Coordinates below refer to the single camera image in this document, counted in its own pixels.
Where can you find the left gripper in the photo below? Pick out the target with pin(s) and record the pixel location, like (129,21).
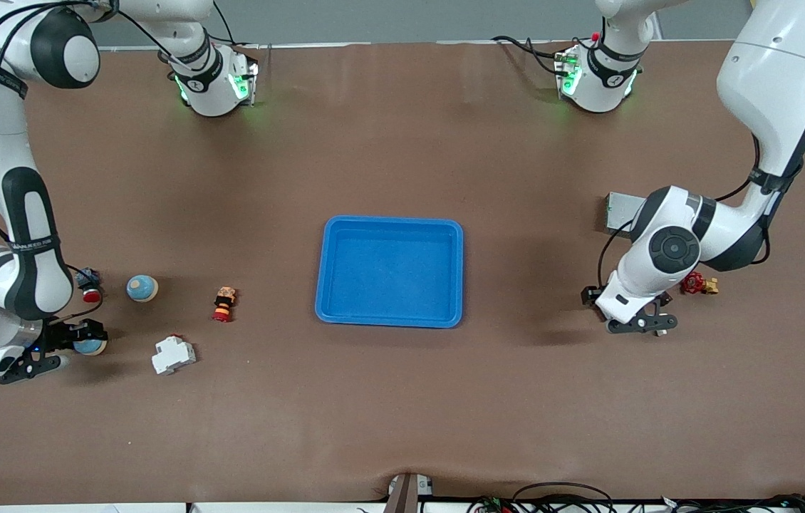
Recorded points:
(591,296)

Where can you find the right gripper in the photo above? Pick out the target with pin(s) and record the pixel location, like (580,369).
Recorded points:
(66,333)

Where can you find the light blue call bell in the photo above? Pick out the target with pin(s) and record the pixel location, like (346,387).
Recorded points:
(142,288)
(91,348)

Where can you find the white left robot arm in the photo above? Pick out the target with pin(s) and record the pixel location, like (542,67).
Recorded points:
(773,78)

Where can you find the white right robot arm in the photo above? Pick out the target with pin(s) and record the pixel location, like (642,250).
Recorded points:
(25,235)

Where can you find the red mushroom push button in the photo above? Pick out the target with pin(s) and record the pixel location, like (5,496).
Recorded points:
(92,296)

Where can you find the grey metal box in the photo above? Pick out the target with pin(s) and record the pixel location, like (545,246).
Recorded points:
(620,210)

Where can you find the white circuit breaker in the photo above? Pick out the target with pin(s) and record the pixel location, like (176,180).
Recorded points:
(173,355)

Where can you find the blue plastic tray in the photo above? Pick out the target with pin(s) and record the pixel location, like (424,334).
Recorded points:
(388,271)

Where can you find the metal table clamp bracket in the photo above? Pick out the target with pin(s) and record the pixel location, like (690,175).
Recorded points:
(406,493)

